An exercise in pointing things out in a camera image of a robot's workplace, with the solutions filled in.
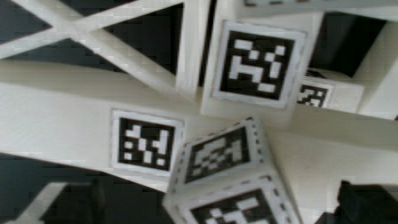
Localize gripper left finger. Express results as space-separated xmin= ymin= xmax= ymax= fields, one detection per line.
xmin=11 ymin=178 xmax=109 ymax=224

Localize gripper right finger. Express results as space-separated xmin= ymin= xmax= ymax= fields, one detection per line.
xmin=334 ymin=181 xmax=398 ymax=224

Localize tagged white cube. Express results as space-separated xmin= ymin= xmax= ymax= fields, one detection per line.
xmin=164 ymin=117 xmax=302 ymax=224

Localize white chair back frame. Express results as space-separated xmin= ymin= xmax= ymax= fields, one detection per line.
xmin=0 ymin=0 xmax=398 ymax=224

